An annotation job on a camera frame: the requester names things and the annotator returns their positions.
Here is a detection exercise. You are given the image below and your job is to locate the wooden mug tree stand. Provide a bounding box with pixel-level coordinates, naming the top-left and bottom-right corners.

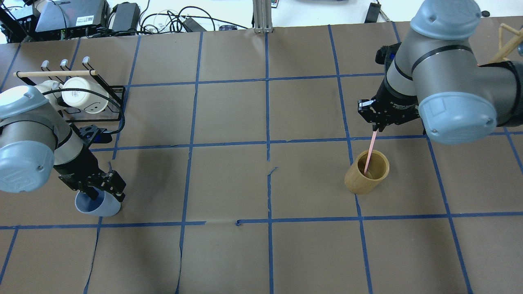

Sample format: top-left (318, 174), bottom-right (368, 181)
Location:
top-left (488, 23), bottom-right (523, 63)

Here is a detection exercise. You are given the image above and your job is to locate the black computer box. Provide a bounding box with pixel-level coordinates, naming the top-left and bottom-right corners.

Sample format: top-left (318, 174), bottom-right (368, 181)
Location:
top-left (35, 0), bottom-right (110, 33)

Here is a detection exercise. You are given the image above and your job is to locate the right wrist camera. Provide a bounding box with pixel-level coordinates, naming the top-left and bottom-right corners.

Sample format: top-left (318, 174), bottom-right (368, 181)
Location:
top-left (374, 42), bottom-right (402, 72)

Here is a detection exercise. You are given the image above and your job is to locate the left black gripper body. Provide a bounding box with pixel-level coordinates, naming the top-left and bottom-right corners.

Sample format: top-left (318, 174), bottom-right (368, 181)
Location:
top-left (54, 147), bottom-right (126, 192)

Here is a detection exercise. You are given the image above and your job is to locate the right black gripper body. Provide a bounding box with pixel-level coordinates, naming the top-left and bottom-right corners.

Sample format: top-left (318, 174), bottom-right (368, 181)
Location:
top-left (358, 78), bottom-right (420, 125)

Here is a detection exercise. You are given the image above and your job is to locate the black power adapter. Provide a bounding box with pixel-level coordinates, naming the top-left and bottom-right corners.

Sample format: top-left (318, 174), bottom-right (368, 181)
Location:
top-left (110, 2), bottom-right (140, 31)

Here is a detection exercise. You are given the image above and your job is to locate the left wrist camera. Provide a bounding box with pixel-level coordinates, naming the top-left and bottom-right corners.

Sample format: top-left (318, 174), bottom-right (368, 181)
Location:
top-left (78, 125), bottom-right (112, 147)

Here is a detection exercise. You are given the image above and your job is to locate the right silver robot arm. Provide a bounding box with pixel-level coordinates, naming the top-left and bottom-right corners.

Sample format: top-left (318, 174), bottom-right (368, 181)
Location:
top-left (358, 0), bottom-right (522, 145)

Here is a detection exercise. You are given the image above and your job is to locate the bamboo cylinder holder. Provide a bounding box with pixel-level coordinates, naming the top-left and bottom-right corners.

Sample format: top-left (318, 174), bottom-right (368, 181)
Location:
top-left (344, 150), bottom-right (390, 195)

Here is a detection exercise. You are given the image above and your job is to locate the aluminium frame post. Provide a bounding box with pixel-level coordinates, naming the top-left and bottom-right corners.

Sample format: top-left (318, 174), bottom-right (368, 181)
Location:
top-left (253, 0), bottom-right (273, 33)

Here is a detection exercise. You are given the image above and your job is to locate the black wire mug rack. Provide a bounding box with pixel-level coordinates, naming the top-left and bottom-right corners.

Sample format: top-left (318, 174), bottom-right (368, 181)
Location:
top-left (13, 56), bottom-right (125, 122)

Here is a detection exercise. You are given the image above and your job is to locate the light blue cup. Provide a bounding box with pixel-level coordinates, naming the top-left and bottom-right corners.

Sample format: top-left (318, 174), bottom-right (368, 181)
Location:
top-left (75, 188), bottom-right (121, 216)

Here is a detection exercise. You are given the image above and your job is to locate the white mug near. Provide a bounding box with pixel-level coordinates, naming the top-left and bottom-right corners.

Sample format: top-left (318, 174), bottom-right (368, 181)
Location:
top-left (62, 77), bottom-right (109, 114)

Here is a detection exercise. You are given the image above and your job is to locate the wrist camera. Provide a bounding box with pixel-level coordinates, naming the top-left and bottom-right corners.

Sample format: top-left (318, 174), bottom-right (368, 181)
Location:
top-left (78, 125), bottom-right (112, 147)
top-left (374, 42), bottom-right (402, 72)

